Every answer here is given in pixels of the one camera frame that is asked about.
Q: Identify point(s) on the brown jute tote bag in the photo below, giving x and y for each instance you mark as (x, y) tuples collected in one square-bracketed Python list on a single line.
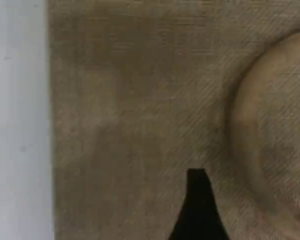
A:
[(140, 100)]

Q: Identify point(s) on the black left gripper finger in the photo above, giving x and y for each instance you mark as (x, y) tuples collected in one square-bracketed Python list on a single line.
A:
[(198, 212)]

